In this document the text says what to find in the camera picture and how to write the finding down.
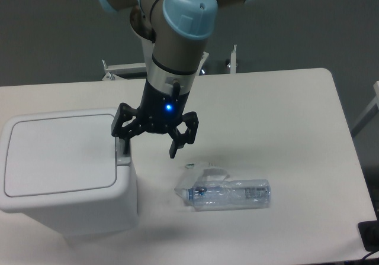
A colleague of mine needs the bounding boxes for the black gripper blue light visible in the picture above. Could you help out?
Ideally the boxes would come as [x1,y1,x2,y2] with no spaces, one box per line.
[111,80,199,159]

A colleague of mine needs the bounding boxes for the white plastic trash can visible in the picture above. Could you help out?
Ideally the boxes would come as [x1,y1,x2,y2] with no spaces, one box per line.
[1,108,139,236]

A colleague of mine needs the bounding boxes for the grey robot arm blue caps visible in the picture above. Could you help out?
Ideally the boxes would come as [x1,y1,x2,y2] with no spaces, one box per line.
[99,0,252,157]

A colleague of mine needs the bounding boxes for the crumpled white paper wrapper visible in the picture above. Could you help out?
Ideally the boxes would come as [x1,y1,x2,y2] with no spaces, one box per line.
[174,161,230,196]

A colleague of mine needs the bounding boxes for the crushed clear plastic bottle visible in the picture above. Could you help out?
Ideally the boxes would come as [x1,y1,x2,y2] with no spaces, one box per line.
[175,179,271,211]

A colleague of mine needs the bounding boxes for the black device at table edge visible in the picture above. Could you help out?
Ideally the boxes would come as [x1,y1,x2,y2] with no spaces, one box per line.
[358,220,378,252]

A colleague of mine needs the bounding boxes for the white metal mounting frame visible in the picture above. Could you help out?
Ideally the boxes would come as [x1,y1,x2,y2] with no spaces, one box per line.
[101,44,239,81]

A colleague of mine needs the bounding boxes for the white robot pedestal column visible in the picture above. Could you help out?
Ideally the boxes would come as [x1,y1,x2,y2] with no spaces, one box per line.
[129,6,158,79]

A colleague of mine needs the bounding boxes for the white frame at right edge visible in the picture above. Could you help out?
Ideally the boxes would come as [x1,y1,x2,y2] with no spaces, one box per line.
[350,81,378,138]

